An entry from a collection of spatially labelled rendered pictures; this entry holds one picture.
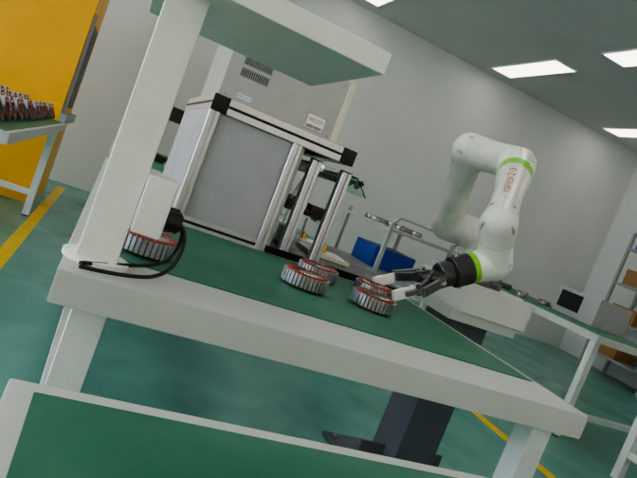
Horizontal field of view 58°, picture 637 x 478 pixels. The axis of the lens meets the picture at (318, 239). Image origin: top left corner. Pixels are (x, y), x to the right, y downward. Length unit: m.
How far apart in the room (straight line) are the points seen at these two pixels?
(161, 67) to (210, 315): 0.37
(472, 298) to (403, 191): 5.90
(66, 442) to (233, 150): 1.26
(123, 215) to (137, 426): 0.47
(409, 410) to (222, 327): 1.56
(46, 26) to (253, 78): 3.71
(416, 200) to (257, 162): 6.58
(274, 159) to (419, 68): 6.50
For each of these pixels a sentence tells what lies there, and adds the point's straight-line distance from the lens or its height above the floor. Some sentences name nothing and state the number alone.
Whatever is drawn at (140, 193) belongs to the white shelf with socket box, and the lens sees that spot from 0.91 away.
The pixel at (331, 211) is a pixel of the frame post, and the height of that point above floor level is 0.93.
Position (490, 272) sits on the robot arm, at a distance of 1.73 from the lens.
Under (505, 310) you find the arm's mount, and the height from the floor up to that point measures 0.80.
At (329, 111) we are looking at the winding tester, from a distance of 1.83.
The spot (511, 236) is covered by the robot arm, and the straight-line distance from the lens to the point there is 1.69.
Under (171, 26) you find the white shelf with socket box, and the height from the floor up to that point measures 1.11.
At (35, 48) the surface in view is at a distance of 5.34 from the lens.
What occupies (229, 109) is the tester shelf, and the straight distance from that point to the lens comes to 1.61.
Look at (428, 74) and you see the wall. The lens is 8.13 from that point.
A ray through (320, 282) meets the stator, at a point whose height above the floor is 0.78.
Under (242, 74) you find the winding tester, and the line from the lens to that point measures 1.76.
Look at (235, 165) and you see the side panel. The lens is 1.63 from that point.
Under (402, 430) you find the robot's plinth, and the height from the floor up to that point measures 0.22.
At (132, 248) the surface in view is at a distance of 1.06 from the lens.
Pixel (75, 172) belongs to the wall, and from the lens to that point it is 7.18.
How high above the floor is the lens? 0.97
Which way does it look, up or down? 5 degrees down
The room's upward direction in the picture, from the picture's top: 21 degrees clockwise
